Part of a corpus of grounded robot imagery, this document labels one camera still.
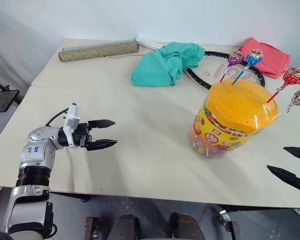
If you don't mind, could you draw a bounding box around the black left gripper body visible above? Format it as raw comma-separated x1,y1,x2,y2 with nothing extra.
72,122,93,150

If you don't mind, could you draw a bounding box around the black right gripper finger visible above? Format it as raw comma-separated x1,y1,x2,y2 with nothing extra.
266,164,300,199
283,146,300,162

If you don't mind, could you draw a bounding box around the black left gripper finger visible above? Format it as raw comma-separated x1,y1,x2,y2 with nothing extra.
87,119,116,131
85,139,119,152

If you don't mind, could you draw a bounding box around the lollipop jar with orange lid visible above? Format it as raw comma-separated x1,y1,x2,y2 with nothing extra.
188,78,279,159

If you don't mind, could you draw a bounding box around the red wrapped lollipop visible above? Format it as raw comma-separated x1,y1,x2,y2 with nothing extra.
266,66,300,104

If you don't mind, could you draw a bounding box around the blue wrapped lollipop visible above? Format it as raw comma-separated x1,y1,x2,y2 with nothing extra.
231,48,264,86

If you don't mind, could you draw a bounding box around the purple wrapped lollipop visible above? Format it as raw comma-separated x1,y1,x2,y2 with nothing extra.
219,50,245,83

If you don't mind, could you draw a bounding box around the rolled cork mat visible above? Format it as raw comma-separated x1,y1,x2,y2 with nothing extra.
58,40,140,63

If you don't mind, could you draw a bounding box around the black table leg clamp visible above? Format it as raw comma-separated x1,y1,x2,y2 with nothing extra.
218,209,242,240

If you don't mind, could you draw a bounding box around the dark rounded robot foot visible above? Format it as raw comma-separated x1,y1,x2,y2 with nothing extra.
112,213,141,240
170,212,206,240

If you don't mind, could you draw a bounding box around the black stand platform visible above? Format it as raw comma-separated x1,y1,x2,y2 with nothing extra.
0,74,21,115

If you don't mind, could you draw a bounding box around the teal cloth garment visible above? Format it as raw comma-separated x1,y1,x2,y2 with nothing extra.
130,41,206,88

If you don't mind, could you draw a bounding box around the pink cloth bag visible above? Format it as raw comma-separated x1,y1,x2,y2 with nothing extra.
237,37,292,80

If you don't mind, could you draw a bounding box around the black tennis racket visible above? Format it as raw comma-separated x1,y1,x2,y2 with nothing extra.
135,37,266,91

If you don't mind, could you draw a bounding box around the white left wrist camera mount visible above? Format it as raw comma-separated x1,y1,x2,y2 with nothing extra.
62,101,83,149

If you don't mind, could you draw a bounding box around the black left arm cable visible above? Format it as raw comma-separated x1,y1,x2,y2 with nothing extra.
44,107,70,127

